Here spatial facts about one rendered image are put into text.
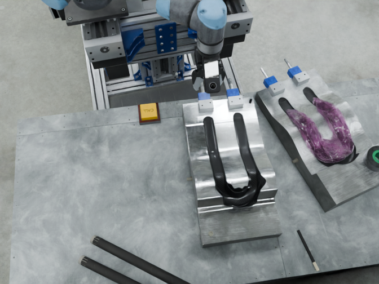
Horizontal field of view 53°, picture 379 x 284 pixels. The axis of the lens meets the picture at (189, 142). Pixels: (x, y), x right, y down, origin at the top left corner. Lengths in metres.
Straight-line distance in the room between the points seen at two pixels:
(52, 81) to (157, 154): 1.38
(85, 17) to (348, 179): 1.06
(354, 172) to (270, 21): 1.71
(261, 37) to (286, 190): 1.57
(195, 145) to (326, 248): 0.56
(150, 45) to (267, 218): 0.87
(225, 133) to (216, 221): 0.31
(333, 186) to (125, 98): 1.31
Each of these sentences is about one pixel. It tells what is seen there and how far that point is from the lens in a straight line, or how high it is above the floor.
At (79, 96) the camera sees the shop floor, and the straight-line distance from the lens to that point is 2.54.
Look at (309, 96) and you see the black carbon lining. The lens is 1.53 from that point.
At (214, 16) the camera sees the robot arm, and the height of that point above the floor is 1.36.
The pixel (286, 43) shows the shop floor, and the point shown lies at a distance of 2.78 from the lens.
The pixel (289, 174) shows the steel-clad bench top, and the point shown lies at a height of 0.80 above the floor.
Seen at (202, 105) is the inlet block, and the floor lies 0.92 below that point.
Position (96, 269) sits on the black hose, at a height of 0.84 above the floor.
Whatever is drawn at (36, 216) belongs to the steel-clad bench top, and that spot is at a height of 0.80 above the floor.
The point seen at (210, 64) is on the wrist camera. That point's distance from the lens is 1.14.
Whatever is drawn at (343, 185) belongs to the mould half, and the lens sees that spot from 1.35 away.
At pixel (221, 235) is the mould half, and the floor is 0.86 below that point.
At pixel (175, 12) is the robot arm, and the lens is 1.06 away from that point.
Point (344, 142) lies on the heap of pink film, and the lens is 1.43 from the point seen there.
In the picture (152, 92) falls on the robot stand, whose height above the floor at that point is 0.21.
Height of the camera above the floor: 2.10
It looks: 66 degrees down
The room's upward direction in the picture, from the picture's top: 1 degrees clockwise
